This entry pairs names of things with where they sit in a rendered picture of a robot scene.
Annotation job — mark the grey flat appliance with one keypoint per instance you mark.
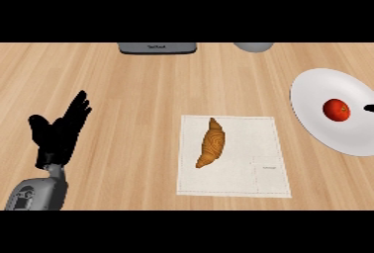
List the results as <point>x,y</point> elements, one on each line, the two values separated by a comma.
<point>156,48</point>

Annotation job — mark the brown croissant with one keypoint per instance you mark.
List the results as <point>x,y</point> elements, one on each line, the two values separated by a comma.
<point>211,145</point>

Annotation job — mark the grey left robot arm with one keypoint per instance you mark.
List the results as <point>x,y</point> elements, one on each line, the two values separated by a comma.
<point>40,193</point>

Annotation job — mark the red tomato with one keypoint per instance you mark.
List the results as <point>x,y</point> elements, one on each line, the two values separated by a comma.
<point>335,110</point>

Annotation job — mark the grey round object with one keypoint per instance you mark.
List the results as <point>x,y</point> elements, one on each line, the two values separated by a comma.
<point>253,46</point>

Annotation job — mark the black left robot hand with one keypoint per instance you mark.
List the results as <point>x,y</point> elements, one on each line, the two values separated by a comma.
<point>59,132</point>

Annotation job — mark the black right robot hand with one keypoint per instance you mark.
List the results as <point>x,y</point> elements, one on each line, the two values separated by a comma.
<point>369,107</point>

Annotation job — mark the white plate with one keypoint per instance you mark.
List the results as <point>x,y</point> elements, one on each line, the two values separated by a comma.
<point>321,99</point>

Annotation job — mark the white cloth placemat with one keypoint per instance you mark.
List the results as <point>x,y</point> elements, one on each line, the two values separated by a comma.
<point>248,174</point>

